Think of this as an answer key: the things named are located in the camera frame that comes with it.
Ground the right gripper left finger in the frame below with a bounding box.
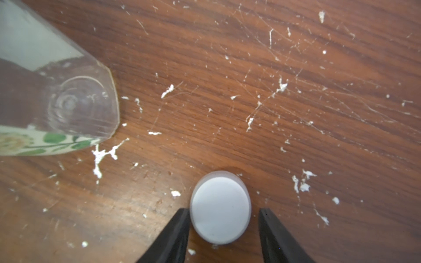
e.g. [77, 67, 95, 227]
[136, 208, 191, 263]

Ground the labelled clear plastic bottle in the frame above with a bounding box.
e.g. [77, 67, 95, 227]
[1, 1, 120, 156]

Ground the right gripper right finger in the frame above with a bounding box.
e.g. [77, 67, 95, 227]
[258, 208, 315, 263]

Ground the white bottle cap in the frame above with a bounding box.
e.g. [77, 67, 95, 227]
[189, 171, 252, 245]

